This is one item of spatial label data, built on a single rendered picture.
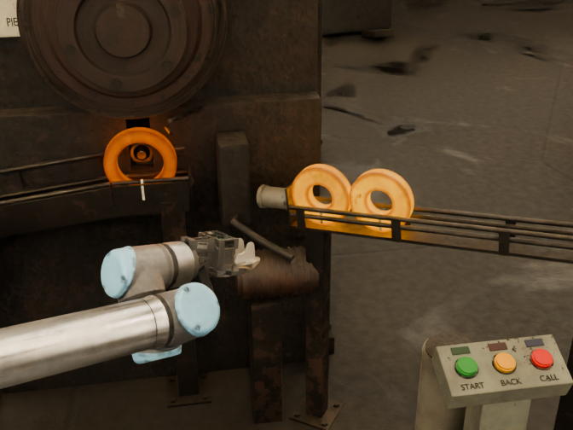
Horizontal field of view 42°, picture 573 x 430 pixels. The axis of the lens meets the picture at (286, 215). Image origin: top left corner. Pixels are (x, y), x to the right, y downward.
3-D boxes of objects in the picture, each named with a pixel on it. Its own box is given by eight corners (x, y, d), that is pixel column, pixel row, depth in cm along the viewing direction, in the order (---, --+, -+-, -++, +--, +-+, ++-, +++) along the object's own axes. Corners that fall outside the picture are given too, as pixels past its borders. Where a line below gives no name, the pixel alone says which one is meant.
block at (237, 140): (218, 211, 208) (214, 130, 197) (247, 208, 209) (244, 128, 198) (222, 229, 199) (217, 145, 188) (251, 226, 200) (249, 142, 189)
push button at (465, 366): (452, 362, 143) (454, 357, 142) (472, 359, 144) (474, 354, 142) (458, 380, 141) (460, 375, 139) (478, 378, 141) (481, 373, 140)
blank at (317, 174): (293, 160, 186) (287, 165, 183) (351, 165, 179) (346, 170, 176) (299, 217, 192) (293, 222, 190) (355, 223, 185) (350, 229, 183)
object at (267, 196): (268, 201, 196) (265, 181, 194) (298, 205, 192) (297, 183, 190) (257, 211, 192) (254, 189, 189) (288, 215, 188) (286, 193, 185)
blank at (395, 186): (350, 165, 179) (345, 170, 176) (413, 170, 172) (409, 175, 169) (355, 223, 186) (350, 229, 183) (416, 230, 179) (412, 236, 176)
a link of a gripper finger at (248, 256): (270, 241, 163) (239, 245, 156) (268, 267, 164) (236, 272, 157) (261, 238, 165) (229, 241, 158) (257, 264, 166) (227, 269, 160)
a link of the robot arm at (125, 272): (103, 307, 140) (90, 257, 142) (158, 298, 149) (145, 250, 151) (130, 293, 134) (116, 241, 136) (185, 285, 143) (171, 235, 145)
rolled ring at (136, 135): (174, 128, 187) (174, 124, 189) (98, 132, 184) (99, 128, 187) (180, 195, 195) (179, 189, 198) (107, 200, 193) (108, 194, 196)
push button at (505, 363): (489, 357, 144) (492, 352, 143) (509, 356, 145) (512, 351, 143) (496, 375, 142) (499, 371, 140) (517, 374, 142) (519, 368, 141)
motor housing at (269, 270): (240, 398, 223) (233, 241, 198) (313, 390, 226) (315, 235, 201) (245, 429, 211) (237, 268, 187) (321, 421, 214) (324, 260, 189)
